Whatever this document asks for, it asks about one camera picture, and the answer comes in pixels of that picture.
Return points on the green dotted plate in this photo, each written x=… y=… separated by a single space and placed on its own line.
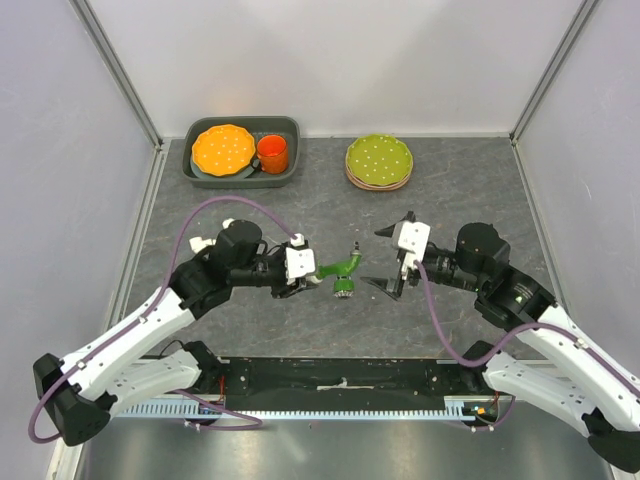
x=379 y=160

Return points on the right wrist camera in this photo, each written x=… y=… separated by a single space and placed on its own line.
x=412 y=237

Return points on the pink plate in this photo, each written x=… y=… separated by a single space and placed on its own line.
x=407 y=177

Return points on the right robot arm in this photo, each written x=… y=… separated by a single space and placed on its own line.
x=544 y=358

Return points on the teal plate under orange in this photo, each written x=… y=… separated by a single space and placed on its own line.
x=242 y=174

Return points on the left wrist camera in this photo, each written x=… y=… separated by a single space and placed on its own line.
x=300 y=258

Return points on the green plastic water faucet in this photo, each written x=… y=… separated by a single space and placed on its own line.
x=343 y=285

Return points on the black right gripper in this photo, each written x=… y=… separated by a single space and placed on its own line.
x=389 y=286

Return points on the orange dotted plate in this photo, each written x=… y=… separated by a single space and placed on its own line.
x=223 y=149

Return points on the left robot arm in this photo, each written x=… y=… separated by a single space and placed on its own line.
x=83 y=390

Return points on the orange mug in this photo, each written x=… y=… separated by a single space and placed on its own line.
x=271 y=155

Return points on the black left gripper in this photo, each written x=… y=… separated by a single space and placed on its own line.
x=286 y=290

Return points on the grey plastic dish tub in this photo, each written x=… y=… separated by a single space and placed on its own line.
x=258 y=127

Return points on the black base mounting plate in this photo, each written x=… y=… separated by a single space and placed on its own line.
x=324 y=384

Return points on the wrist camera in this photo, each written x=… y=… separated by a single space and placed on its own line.
x=412 y=237
x=300 y=258

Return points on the tan bottom plate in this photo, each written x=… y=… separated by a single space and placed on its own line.
x=380 y=188

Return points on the grey slotted cable duct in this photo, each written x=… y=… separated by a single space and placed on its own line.
x=177 y=408

